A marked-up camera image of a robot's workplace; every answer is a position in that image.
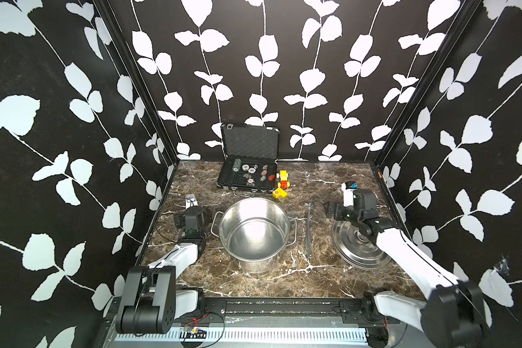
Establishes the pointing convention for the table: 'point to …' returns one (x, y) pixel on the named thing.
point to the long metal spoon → (308, 205)
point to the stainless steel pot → (255, 231)
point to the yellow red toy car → (283, 183)
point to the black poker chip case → (251, 153)
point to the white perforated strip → (254, 334)
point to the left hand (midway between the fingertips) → (192, 205)
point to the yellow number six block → (278, 192)
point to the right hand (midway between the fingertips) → (332, 200)
